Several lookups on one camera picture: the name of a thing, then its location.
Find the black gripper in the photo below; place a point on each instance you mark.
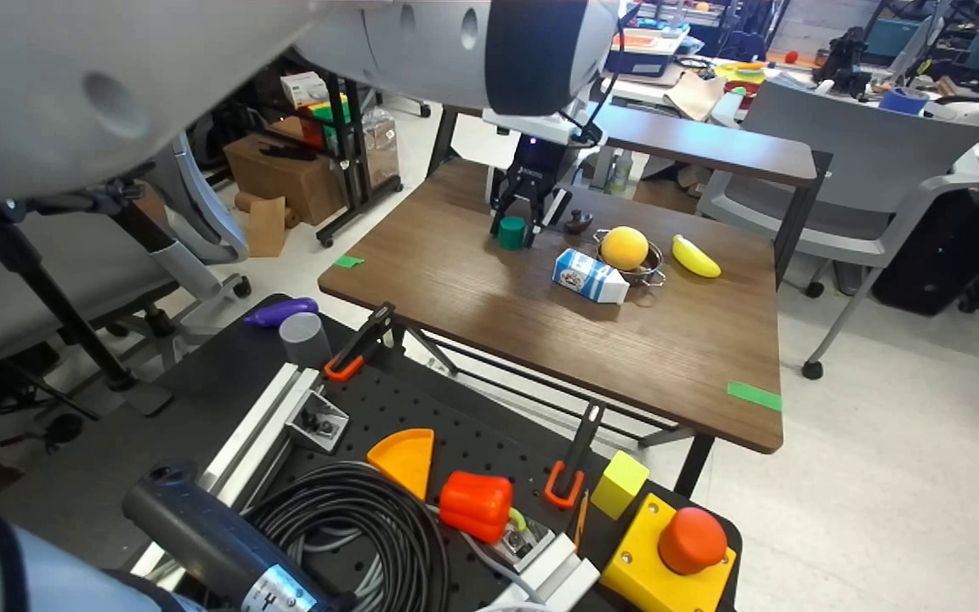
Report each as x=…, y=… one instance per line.
x=533, y=178

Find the green round cup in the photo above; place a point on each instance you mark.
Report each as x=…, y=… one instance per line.
x=510, y=233

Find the small silver pot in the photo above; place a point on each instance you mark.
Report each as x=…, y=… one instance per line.
x=651, y=274

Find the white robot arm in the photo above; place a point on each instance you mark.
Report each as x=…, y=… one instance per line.
x=99, y=87

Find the blue white milk carton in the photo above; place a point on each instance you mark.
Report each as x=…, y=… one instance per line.
x=588, y=277

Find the yellow banana toy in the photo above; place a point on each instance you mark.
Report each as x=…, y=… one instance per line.
x=694, y=259

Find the green tape strip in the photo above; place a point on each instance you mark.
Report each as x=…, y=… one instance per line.
x=348, y=263
x=754, y=395

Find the cardboard box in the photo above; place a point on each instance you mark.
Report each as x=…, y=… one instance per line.
x=307, y=186

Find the orange black clamp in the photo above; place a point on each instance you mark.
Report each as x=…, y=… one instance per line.
x=565, y=479
x=355, y=351

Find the purple eggplant toy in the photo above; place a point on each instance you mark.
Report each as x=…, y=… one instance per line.
x=279, y=312

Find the orange wedge slice toy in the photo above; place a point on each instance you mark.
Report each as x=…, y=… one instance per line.
x=405, y=457

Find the yellow-green foam cube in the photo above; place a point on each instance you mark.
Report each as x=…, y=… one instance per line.
x=620, y=482

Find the black perforated breadboard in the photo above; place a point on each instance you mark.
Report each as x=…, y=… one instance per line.
x=375, y=548

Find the orange bell pepper toy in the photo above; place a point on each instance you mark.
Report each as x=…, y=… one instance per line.
x=477, y=504

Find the grey office chair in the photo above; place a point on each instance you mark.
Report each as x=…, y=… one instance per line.
x=886, y=172

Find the yellow emergency stop box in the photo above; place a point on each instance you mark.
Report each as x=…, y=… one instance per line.
x=671, y=560

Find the blue black cylinder tool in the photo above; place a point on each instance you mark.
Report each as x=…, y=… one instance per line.
x=218, y=548

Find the aluminium extrusion rail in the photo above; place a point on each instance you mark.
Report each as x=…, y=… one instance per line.
x=292, y=409

